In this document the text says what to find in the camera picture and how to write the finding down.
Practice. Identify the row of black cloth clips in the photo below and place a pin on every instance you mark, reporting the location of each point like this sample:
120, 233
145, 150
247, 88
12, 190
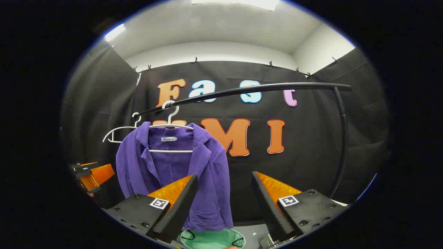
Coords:
196, 61

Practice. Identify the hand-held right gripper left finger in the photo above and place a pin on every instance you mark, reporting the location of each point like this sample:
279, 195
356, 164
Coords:
180, 207

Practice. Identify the white clothes hanger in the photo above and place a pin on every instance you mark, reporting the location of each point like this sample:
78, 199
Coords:
169, 151
124, 128

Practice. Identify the ceiling light panel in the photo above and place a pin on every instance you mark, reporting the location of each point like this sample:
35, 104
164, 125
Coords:
115, 32

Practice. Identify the green laundry hamper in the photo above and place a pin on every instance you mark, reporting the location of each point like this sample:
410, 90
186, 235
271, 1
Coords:
211, 240

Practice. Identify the black clothes rack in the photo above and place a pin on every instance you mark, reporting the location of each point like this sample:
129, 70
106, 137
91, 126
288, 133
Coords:
277, 86

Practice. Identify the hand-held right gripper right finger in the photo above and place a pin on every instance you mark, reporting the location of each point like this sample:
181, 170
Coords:
268, 207

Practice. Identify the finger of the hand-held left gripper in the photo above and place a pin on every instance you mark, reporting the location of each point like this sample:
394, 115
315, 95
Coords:
86, 166
102, 174

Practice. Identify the black backdrop cloth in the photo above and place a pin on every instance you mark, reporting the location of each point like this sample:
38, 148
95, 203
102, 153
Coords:
311, 166

